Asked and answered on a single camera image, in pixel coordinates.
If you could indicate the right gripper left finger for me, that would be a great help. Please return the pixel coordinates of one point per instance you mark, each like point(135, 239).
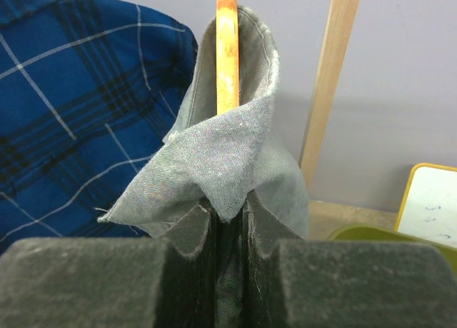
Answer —
point(168, 281)

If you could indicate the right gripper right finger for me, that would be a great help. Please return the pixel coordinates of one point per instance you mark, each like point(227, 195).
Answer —
point(293, 282)

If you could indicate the grey shirt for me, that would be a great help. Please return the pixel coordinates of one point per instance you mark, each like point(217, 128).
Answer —
point(221, 158)

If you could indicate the wooden clothes hanger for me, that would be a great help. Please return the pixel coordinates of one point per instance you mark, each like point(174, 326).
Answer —
point(227, 56)

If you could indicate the blue plaid shirt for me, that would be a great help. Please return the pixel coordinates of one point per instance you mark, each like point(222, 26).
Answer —
point(89, 89)

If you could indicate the olive green plastic bin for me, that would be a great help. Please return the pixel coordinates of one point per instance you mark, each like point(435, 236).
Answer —
point(358, 232)

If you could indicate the wooden clothes rack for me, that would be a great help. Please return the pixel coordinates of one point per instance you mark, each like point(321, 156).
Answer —
point(339, 24)

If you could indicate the small whiteboard wooden frame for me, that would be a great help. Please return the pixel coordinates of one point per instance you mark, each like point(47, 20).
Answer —
point(428, 206)

